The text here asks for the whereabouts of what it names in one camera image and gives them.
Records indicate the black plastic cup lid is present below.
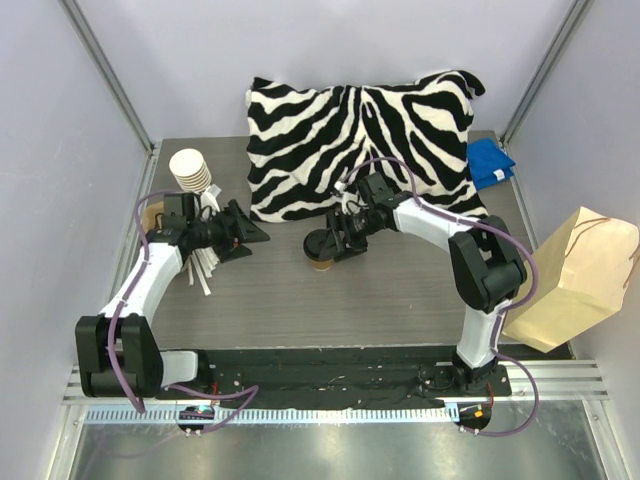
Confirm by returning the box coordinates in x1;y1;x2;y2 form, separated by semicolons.
303;229;323;260

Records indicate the single brown paper cup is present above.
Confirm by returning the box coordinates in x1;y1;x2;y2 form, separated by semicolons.
310;259;334;272

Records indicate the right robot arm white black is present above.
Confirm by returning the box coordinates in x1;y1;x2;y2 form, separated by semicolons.
303;173;527;396

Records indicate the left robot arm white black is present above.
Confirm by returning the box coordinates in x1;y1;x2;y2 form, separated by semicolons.
75;191;270;409

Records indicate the white wrapped straws bundle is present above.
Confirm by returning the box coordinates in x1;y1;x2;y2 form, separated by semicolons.
187;184;224;297

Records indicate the stack of brown paper cups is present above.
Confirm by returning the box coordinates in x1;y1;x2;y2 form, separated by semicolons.
169;148;212;193

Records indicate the brown cardboard cup carrier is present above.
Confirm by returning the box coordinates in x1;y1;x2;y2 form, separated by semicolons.
140;201;164;234

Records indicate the zebra print pillow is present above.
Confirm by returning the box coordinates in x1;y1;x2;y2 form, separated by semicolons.
246;70;488;223

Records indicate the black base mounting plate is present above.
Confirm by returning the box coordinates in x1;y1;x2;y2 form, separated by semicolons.
188;346;512;410

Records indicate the blue cloth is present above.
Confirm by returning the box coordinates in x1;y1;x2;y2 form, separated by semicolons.
467;138;515;190

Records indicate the brown paper bag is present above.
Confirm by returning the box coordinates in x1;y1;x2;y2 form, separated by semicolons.
503;207;639;353

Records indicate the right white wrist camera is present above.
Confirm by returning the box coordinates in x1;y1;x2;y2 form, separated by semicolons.
332;181;359;213

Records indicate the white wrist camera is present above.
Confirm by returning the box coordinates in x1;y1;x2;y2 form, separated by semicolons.
200;184;221;212
332;181;359;213

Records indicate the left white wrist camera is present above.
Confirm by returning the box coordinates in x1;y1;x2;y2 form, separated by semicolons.
200;184;221;212

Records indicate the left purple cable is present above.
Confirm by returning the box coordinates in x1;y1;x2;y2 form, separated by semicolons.
107;191;260;439

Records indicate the purple cable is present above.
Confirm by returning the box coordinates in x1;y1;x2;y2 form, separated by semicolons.
107;191;260;439
334;158;540;441

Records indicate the white slotted cable duct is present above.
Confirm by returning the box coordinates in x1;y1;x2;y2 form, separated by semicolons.
84;403;459;425

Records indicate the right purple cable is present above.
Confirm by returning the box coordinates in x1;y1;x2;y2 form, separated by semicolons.
334;158;540;441

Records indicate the left aluminium frame post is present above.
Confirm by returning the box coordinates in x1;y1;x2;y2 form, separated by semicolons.
58;0;154;154

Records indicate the aluminium frame post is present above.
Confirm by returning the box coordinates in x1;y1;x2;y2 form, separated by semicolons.
58;0;154;154
498;0;593;147

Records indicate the right aluminium frame post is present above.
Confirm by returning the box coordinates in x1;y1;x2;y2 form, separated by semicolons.
498;0;593;147

